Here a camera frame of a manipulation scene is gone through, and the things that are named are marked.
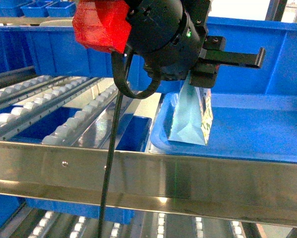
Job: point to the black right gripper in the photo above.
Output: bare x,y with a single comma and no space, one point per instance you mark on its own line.
172,37

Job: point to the flower gift bag side-on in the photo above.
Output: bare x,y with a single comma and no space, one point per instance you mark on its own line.
193,116

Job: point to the white roller conveyor track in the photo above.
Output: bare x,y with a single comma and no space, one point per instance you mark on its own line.
20,118

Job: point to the blue plastic tray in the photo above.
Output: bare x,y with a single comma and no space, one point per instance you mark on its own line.
246,127

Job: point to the large blue plastic crate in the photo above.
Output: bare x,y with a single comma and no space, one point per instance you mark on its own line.
54,51

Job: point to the red 3d-printed camera mount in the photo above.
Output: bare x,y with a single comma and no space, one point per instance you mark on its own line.
101,25

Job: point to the stainless steel rack frame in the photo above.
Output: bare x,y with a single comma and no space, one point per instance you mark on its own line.
249,191

